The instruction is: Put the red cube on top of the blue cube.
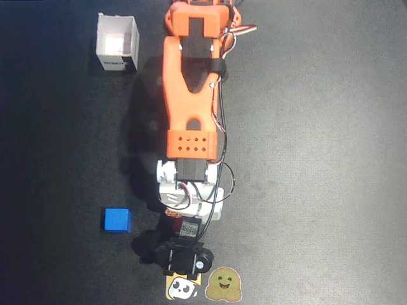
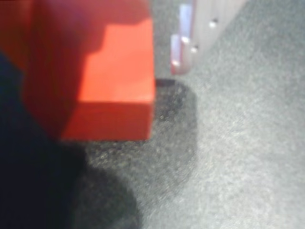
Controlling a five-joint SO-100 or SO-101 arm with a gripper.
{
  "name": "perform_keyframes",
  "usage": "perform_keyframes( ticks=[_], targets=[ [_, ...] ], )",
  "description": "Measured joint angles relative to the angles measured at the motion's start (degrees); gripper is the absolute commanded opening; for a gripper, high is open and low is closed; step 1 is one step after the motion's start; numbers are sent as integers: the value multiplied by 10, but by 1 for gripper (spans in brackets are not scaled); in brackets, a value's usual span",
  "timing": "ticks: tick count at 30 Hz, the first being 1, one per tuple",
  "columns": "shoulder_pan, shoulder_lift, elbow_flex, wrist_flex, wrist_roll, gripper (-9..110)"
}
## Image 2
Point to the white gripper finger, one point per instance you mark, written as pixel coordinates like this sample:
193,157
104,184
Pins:
188,47

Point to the red cube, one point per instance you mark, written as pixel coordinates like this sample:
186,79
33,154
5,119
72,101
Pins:
119,76

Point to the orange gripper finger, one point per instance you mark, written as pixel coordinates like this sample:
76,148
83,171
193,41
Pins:
35,47

